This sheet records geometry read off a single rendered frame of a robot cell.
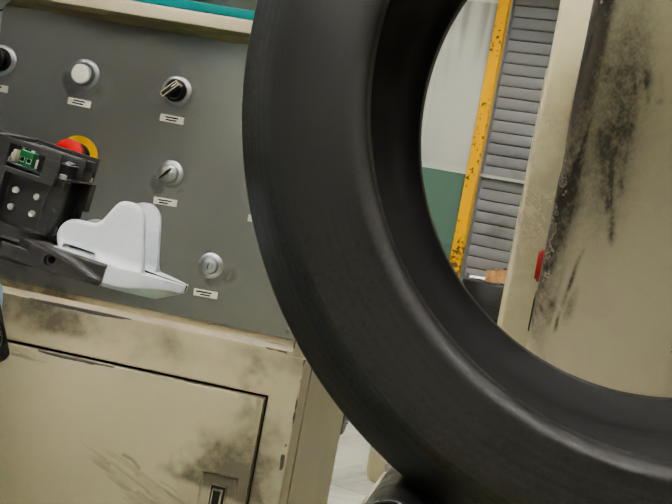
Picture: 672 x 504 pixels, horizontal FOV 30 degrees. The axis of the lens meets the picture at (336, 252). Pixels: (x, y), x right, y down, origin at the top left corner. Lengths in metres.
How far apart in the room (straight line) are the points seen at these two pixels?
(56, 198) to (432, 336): 0.29
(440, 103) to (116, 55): 9.70
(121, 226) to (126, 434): 0.69
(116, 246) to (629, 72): 0.47
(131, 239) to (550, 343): 0.40
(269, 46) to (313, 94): 0.05
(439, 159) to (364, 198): 10.43
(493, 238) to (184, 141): 9.45
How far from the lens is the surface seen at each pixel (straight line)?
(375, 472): 1.10
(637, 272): 1.09
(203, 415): 1.49
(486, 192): 10.97
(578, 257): 1.09
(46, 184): 0.87
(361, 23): 0.72
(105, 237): 0.86
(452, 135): 11.11
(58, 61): 1.60
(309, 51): 0.73
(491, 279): 7.58
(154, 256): 0.89
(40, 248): 0.85
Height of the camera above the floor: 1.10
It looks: 3 degrees down
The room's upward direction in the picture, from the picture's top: 10 degrees clockwise
